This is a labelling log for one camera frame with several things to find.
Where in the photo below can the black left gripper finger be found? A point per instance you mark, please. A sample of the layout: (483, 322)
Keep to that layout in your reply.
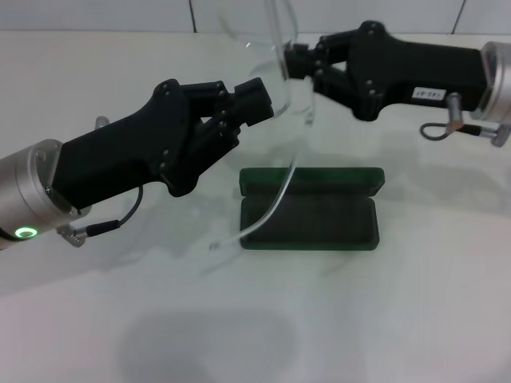
(257, 113)
(249, 91)

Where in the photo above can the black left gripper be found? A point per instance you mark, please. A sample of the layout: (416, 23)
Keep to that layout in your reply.
(112, 159)

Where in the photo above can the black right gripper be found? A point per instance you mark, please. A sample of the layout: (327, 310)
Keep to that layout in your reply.
(419, 68)

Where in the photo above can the clear plastic glasses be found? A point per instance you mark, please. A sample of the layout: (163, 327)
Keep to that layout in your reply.
(280, 48)

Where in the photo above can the green glasses case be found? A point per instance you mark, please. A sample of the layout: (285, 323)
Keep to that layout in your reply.
(319, 223)

